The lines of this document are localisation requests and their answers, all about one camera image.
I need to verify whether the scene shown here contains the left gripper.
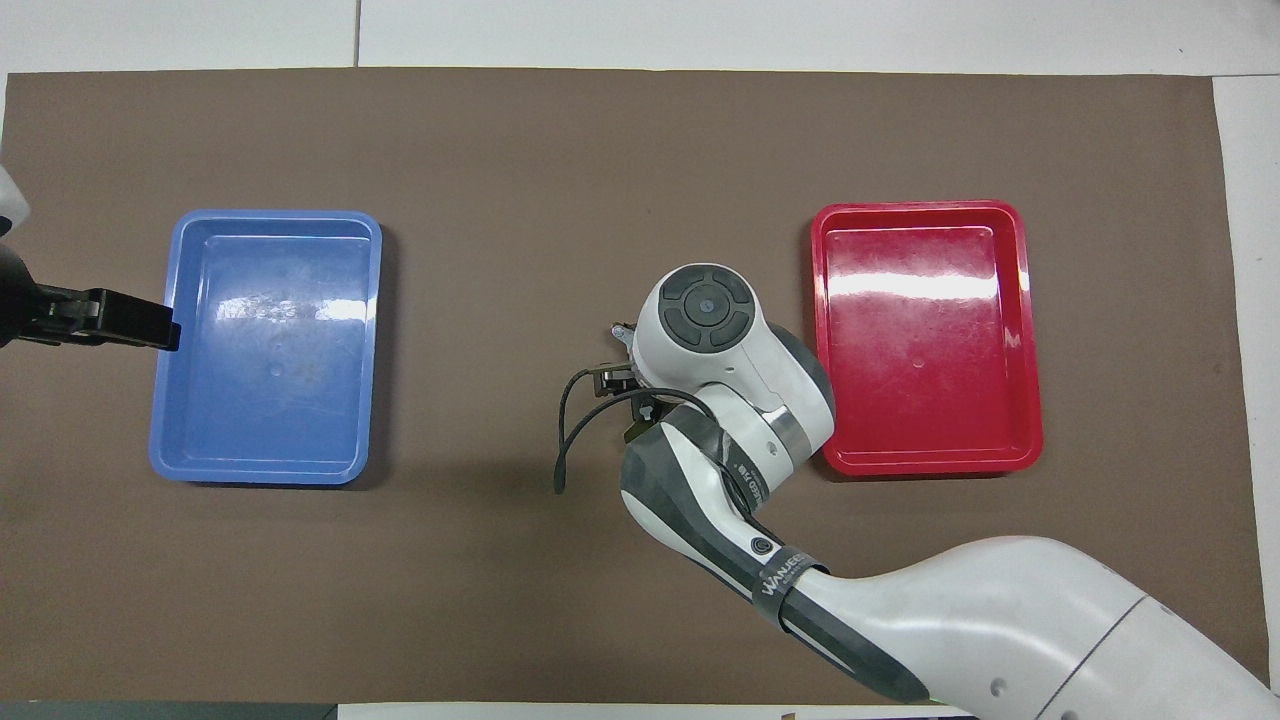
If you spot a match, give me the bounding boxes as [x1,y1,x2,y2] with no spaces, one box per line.
[0,244,47,349]

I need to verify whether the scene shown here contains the blue plastic tray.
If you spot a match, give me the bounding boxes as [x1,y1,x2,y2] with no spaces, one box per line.
[147,208,385,488]

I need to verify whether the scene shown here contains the red plastic tray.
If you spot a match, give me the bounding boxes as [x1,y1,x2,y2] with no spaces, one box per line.
[809,199,1046,478]

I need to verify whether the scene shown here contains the black cable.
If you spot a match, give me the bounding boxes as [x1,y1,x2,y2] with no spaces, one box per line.
[553,367,653,496]

